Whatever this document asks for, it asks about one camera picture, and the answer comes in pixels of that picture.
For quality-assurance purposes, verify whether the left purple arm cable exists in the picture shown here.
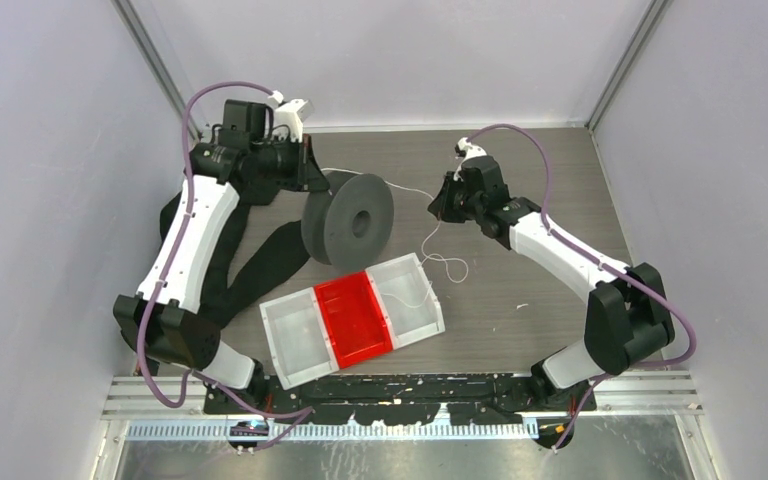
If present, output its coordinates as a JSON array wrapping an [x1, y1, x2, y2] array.
[[135, 80, 314, 454]]

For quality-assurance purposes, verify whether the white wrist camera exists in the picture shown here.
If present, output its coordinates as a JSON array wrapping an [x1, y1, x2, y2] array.
[[453, 137, 487, 181], [266, 90, 314, 143]]

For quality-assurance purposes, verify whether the clear plastic bin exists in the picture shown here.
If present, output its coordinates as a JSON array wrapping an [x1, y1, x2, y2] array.
[[365, 253, 446, 349], [259, 288, 339, 390]]

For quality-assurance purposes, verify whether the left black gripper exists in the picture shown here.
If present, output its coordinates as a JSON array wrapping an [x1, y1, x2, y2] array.
[[251, 132, 329, 192]]

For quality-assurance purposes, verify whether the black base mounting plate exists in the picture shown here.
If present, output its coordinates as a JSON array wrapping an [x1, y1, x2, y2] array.
[[234, 373, 589, 426]]

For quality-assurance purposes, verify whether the right clear plastic bin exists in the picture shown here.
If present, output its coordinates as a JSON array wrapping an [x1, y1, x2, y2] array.
[[365, 253, 446, 349]]

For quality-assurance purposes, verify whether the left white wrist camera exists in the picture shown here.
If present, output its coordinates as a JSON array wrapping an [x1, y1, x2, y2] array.
[[266, 90, 314, 143]]

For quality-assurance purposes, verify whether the red plastic bin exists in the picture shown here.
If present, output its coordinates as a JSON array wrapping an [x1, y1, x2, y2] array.
[[314, 272, 393, 369]]

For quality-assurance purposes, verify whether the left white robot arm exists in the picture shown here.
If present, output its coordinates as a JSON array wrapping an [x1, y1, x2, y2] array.
[[113, 92, 329, 414]]

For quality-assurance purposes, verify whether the aluminium front rail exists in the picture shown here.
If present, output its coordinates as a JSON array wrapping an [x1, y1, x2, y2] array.
[[102, 371, 704, 442]]

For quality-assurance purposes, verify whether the dark grey cable spool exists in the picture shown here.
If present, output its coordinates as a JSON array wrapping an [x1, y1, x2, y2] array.
[[301, 171, 395, 274]]

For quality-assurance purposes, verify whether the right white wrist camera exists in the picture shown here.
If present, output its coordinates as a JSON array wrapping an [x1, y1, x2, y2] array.
[[453, 137, 487, 181]]

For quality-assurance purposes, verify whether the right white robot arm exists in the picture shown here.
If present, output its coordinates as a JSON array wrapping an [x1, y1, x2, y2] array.
[[428, 155, 675, 411]]

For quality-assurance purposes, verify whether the left clear plastic bin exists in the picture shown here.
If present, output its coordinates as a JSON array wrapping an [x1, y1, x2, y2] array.
[[259, 288, 339, 390]]

